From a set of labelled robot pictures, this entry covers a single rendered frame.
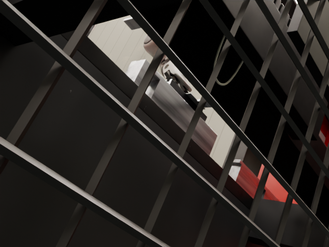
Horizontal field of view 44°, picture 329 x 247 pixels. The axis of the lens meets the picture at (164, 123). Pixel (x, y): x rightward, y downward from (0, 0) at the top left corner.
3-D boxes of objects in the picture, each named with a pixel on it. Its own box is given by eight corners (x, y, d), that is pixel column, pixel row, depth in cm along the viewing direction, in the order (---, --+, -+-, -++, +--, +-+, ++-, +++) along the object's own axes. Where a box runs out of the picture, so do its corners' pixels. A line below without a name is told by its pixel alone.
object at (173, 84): (197, 124, 134) (199, 116, 135) (203, 124, 132) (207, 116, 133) (161, 87, 122) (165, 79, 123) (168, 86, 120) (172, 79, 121)
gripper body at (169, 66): (173, 53, 142) (179, 71, 133) (188, 72, 148) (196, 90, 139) (155, 66, 144) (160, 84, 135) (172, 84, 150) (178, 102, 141)
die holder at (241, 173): (276, 235, 175) (282, 215, 179) (289, 238, 171) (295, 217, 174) (218, 181, 145) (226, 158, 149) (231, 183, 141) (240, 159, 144)
